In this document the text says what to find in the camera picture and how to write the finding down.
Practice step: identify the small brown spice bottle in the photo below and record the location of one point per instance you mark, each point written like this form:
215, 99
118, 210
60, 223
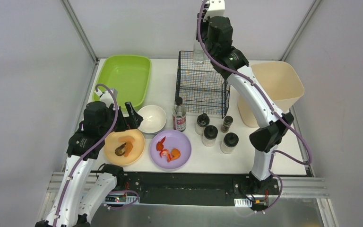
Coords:
228, 120

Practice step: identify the black wire basket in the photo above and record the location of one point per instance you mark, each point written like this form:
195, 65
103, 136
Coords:
202, 89

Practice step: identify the clear bottle red label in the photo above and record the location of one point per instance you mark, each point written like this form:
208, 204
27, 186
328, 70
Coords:
179, 111

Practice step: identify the salt grinder jar black lid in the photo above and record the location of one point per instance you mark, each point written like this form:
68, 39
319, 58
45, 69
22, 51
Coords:
229, 143

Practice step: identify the yellow plate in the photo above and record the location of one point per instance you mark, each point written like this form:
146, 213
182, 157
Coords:
111, 143

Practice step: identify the white spice jar black cap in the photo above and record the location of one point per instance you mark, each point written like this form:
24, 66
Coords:
201, 123

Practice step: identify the purple plate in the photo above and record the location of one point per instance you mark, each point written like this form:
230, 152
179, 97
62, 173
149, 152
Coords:
174, 139

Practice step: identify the dark mussel shell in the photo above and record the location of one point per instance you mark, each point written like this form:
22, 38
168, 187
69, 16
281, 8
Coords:
120, 151

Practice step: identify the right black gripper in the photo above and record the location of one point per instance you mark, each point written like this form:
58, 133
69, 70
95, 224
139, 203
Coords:
204, 34

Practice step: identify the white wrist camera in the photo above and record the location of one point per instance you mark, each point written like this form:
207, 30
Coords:
106, 97
213, 8

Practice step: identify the clear bottle gold pourer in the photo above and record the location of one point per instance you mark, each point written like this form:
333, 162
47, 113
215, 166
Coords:
198, 54

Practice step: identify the red white shrimp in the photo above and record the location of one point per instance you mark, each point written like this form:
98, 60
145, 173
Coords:
165, 153

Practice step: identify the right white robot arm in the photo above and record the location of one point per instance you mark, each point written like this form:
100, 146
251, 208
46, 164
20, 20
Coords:
273, 123

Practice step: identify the orange food piece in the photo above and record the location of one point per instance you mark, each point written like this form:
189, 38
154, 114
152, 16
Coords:
128, 148

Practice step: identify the green plastic tub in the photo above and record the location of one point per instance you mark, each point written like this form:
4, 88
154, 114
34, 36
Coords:
129, 75

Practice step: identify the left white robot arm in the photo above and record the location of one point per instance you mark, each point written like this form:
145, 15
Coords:
70, 208

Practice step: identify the orange chicken wing piece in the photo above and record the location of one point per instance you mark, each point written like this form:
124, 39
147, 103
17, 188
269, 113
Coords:
175, 154

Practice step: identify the pepper grinder jar black lid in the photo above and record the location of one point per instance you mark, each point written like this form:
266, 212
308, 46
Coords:
209, 136

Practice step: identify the red pepper piece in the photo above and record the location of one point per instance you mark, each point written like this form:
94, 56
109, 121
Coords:
159, 145

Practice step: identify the beige plastic bin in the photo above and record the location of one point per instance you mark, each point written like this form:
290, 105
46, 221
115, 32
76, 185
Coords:
280, 81

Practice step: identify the white ceramic bowl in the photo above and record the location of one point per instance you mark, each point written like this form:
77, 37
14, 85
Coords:
154, 119

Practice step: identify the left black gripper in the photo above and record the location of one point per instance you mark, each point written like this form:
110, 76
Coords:
128, 119

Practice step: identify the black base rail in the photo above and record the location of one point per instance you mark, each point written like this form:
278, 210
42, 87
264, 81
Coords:
222, 190

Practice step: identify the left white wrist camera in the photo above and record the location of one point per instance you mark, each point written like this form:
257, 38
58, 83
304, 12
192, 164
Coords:
106, 97

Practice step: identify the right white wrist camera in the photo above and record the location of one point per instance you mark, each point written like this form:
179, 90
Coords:
213, 8

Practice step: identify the orange melon slice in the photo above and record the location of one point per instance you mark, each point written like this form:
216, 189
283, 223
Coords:
126, 139

